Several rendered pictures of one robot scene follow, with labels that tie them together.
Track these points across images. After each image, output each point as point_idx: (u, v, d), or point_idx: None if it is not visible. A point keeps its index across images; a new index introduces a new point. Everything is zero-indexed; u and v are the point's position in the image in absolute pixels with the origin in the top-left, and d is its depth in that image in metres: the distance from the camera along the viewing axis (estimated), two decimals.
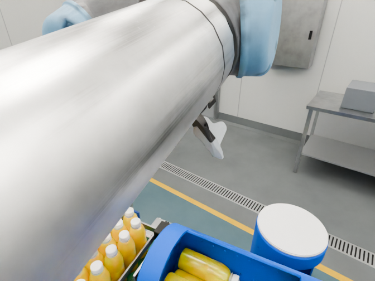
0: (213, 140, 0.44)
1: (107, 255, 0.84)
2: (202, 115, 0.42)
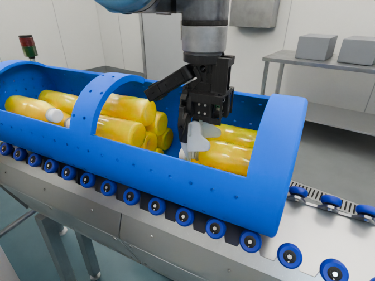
0: (182, 141, 0.46)
1: None
2: (185, 119, 0.43)
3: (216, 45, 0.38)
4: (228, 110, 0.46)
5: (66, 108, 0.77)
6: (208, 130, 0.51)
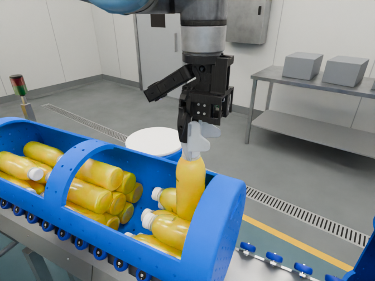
0: (182, 142, 0.46)
1: None
2: (184, 119, 0.43)
3: (215, 45, 0.38)
4: (227, 110, 0.46)
5: (48, 163, 0.86)
6: (208, 130, 0.51)
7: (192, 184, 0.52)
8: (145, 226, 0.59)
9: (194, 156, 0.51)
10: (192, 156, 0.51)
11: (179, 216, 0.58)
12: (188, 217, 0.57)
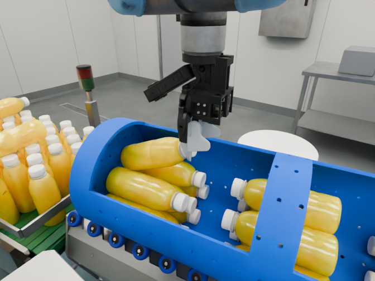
0: (182, 141, 0.47)
1: (183, 153, 0.51)
2: (184, 119, 0.43)
3: (215, 45, 0.38)
4: (227, 110, 0.46)
5: (178, 182, 0.60)
6: (208, 130, 0.51)
7: None
8: None
9: None
10: None
11: None
12: None
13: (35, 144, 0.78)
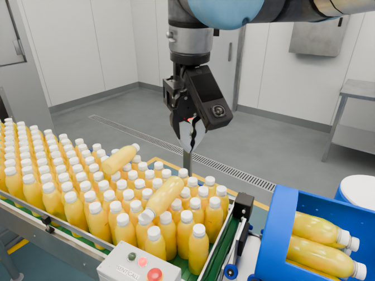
0: (204, 131, 0.51)
1: (341, 242, 0.64)
2: None
3: None
4: None
5: (336, 245, 0.69)
6: None
7: None
8: None
9: None
10: None
11: None
12: None
13: (176, 198, 0.87)
